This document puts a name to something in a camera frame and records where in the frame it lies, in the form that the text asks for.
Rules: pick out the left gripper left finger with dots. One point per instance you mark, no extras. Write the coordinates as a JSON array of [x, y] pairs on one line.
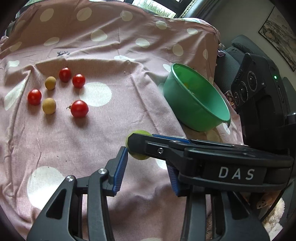
[[61, 217]]

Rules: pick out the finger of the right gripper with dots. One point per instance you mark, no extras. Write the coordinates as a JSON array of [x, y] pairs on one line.
[[240, 169], [198, 142]]

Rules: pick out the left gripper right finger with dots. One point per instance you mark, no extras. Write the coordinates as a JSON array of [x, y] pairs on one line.
[[217, 216]]

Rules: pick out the bright green fruit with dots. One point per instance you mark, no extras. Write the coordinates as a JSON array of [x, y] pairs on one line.
[[136, 145]]

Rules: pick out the tan round fruit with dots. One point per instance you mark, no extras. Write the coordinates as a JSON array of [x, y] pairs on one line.
[[49, 106], [50, 83]]

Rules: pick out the small red tomato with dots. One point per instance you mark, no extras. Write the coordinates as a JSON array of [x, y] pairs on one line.
[[78, 80]]

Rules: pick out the green plastic bowl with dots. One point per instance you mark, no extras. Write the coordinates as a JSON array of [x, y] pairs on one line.
[[194, 100]]

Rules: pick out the red tomato with stem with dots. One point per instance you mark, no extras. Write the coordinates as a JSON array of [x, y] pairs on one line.
[[78, 109]]

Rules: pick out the pink polka dot cloth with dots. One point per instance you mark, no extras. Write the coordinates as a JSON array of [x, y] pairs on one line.
[[125, 55]]

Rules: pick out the red tomato left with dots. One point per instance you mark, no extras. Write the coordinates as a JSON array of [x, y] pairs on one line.
[[34, 97]]

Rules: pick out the red tomato far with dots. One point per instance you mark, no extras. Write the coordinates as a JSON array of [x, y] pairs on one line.
[[65, 74]]

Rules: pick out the black camera device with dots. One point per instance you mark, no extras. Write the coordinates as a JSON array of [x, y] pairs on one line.
[[258, 76]]

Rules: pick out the framed wall picture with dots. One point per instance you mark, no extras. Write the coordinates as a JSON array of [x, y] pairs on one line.
[[277, 31]]

